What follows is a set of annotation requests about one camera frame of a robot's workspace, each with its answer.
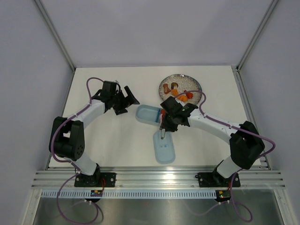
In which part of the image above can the orange shrimp food piece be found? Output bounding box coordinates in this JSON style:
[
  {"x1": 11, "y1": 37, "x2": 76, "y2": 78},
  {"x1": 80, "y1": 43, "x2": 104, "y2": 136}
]
[{"x1": 177, "y1": 95, "x2": 188, "y2": 102}]

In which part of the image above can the orange chicken leg piece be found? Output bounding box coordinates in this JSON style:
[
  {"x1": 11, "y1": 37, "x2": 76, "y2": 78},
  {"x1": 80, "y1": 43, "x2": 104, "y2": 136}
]
[{"x1": 184, "y1": 90, "x2": 193, "y2": 99}]

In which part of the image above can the left aluminium frame post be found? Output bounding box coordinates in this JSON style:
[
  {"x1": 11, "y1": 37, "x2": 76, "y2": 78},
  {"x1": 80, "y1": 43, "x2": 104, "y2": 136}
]
[{"x1": 33, "y1": 0, "x2": 76, "y2": 74}]

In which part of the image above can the right aluminium frame post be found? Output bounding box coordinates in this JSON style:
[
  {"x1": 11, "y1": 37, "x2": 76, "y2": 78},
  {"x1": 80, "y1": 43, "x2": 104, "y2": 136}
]
[{"x1": 236, "y1": 0, "x2": 280, "y2": 72}]

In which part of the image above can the aluminium frame post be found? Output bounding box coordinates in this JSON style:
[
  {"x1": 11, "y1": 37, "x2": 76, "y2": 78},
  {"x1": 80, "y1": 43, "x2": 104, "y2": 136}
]
[
  {"x1": 33, "y1": 0, "x2": 76, "y2": 74},
  {"x1": 236, "y1": 0, "x2": 280, "y2": 72}
]

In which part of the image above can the brown meat food piece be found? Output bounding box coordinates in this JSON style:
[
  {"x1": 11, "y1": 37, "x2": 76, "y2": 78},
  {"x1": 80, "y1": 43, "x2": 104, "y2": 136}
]
[{"x1": 163, "y1": 83, "x2": 171, "y2": 94}]

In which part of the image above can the speckled ceramic plate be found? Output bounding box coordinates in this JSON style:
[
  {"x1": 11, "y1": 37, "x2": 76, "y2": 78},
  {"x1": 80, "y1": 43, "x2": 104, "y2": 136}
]
[{"x1": 158, "y1": 74, "x2": 202, "y2": 105}]

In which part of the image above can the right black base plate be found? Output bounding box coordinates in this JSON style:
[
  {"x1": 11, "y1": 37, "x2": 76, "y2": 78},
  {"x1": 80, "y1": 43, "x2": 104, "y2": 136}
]
[{"x1": 195, "y1": 172, "x2": 241, "y2": 188}]

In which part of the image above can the right small circuit board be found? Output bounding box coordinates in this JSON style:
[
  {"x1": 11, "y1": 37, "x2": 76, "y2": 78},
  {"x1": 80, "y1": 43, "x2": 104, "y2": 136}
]
[{"x1": 215, "y1": 190, "x2": 231, "y2": 202}]

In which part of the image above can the small circuit board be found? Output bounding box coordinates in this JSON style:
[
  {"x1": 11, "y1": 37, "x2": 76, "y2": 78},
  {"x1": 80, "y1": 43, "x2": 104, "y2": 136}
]
[
  {"x1": 215, "y1": 190, "x2": 231, "y2": 202},
  {"x1": 90, "y1": 190, "x2": 103, "y2": 197}
]

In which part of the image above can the light blue lunch box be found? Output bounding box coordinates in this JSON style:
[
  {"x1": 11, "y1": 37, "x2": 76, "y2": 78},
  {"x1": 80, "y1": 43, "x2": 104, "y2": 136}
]
[{"x1": 135, "y1": 105, "x2": 162, "y2": 127}]

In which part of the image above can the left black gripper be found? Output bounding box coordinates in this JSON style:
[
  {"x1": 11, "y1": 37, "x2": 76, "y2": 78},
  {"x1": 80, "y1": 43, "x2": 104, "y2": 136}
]
[{"x1": 111, "y1": 86, "x2": 139, "y2": 115}]

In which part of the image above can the light blue lunch box lid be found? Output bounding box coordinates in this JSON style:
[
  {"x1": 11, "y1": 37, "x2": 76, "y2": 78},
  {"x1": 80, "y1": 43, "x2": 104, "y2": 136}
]
[{"x1": 153, "y1": 131, "x2": 175, "y2": 164}]

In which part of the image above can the red sausage food piece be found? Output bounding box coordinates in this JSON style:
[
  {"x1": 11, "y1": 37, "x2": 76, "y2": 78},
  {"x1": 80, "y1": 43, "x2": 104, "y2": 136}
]
[{"x1": 159, "y1": 109, "x2": 165, "y2": 123}]

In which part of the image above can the aluminium mounting rail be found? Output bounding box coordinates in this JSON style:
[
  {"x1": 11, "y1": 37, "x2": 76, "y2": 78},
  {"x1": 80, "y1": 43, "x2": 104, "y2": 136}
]
[{"x1": 31, "y1": 166, "x2": 285, "y2": 189}]

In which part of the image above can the brown mushroom food piece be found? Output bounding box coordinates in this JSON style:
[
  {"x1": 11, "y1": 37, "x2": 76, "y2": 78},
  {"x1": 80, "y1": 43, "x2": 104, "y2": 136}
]
[{"x1": 171, "y1": 82, "x2": 179, "y2": 90}]

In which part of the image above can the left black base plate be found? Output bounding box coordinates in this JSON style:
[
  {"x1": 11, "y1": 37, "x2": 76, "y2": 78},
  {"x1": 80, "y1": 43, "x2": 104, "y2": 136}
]
[{"x1": 74, "y1": 172, "x2": 117, "y2": 188}]

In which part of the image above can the white slotted cable duct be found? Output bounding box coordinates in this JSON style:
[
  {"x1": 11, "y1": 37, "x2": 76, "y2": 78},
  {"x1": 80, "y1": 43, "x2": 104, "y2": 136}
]
[{"x1": 41, "y1": 189, "x2": 216, "y2": 199}]

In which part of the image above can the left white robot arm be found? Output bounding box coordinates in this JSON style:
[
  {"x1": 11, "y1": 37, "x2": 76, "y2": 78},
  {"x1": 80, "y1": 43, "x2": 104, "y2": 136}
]
[{"x1": 49, "y1": 81, "x2": 139, "y2": 187}]

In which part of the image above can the orange carrot food piece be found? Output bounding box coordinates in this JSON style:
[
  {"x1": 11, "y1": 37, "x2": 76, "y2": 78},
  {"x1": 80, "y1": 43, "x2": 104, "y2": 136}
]
[{"x1": 171, "y1": 89, "x2": 179, "y2": 97}]

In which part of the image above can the left small circuit board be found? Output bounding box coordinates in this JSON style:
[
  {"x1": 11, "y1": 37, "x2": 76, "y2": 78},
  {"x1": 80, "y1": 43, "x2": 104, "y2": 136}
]
[{"x1": 90, "y1": 190, "x2": 103, "y2": 197}]

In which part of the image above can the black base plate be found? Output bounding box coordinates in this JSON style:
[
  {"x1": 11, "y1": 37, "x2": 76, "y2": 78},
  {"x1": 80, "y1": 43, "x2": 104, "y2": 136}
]
[
  {"x1": 195, "y1": 172, "x2": 241, "y2": 188},
  {"x1": 74, "y1": 172, "x2": 117, "y2": 188}
]

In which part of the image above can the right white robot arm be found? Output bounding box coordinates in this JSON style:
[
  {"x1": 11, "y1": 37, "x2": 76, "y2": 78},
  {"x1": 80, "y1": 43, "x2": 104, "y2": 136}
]
[{"x1": 160, "y1": 97, "x2": 265, "y2": 187}]

